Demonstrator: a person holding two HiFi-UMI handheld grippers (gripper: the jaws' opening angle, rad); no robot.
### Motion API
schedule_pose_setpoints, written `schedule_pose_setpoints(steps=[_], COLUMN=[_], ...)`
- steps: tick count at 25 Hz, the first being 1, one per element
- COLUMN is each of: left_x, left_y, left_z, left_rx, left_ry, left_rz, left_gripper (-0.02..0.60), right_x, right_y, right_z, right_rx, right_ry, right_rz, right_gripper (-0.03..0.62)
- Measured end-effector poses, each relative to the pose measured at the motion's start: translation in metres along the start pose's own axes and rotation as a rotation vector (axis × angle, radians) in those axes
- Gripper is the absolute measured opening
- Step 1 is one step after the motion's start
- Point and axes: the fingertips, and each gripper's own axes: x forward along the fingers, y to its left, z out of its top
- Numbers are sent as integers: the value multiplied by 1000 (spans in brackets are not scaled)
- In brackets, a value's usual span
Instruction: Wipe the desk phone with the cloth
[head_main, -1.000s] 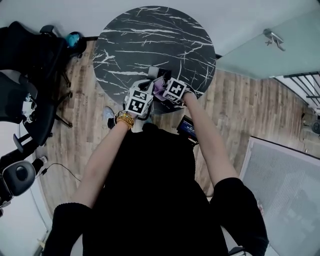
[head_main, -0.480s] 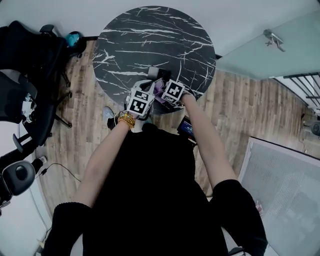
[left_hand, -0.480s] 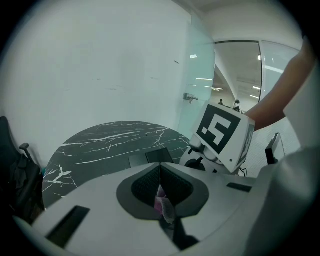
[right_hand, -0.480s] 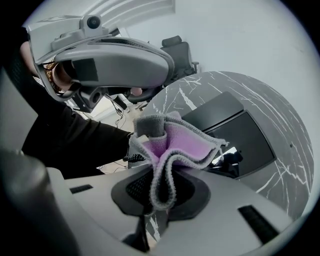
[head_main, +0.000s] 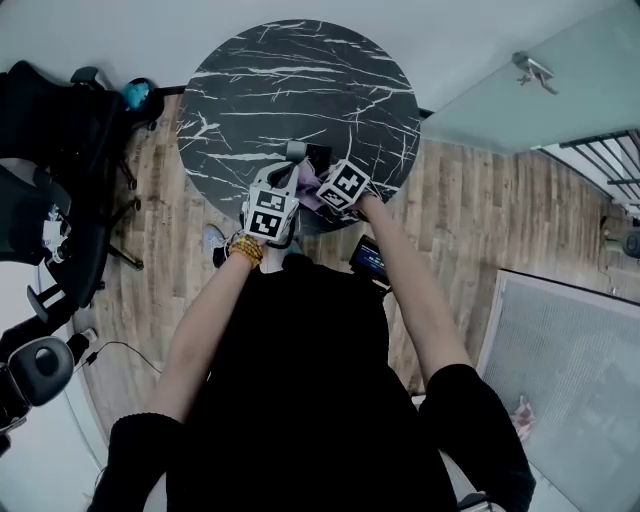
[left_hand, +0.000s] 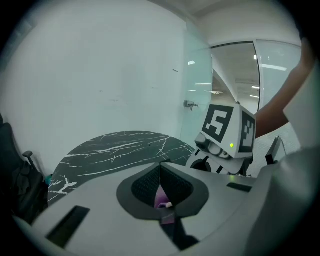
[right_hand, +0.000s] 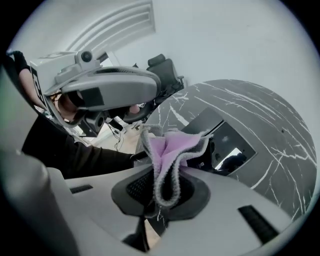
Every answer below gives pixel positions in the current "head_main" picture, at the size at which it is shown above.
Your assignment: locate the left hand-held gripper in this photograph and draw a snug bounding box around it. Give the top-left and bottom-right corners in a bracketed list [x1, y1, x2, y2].
[241, 163, 301, 249]

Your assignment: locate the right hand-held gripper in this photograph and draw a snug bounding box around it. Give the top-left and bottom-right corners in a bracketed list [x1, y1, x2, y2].
[315, 158, 384, 222]

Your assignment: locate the pink cloth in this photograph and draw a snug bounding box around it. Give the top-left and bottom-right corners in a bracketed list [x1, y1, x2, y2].
[293, 159, 332, 214]

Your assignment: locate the person's left forearm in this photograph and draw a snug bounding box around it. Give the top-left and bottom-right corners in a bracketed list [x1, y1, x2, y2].
[147, 244, 266, 426]

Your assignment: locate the person's right forearm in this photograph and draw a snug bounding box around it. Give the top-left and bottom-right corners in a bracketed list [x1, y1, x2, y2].
[357, 193, 474, 396]

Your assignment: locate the person's grey shoe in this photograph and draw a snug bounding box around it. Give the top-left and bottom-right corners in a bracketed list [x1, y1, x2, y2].
[203, 223, 228, 269]

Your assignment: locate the black device with screen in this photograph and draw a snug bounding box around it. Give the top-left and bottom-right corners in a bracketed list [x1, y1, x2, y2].
[348, 234, 394, 297]

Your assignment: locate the person's black clothing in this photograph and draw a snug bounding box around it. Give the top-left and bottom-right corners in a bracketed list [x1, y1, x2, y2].
[87, 253, 539, 512]

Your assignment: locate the teal plush toy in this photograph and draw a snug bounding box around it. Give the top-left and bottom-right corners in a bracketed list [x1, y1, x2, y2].
[122, 79, 152, 111]

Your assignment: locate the frosted glass door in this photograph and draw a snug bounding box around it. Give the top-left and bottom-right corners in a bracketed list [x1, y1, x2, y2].
[420, 0, 640, 157]

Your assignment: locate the white handheld device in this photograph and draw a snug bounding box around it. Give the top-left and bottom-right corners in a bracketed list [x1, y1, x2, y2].
[40, 209, 74, 265]

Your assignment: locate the black office chair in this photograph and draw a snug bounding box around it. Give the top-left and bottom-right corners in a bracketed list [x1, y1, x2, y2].
[0, 158, 146, 324]
[0, 59, 166, 201]

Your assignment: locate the black metal railing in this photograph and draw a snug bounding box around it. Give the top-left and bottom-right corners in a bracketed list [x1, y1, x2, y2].
[558, 128, 640, 206]

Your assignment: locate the black and grey padded headrest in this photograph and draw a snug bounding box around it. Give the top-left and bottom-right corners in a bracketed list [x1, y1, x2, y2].
[0, 335, 77, 436]

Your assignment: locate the white framed mesh panel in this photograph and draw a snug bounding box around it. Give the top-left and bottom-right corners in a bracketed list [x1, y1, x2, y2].
[474, 268, 640, 512]

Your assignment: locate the crumpled pink rag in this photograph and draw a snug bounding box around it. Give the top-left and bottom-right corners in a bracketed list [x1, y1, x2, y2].
[509, 395, 536, 441]

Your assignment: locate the yellow bead bracelet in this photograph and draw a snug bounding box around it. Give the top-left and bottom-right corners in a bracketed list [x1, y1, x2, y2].
[227, 233, 265, 270]

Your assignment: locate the black floor cable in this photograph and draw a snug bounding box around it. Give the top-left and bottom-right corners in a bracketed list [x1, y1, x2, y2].
[74, 340, 164, 376]

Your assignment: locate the metal door handle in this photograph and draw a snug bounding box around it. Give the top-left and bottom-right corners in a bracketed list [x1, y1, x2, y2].
[511, 50, 560, 96]

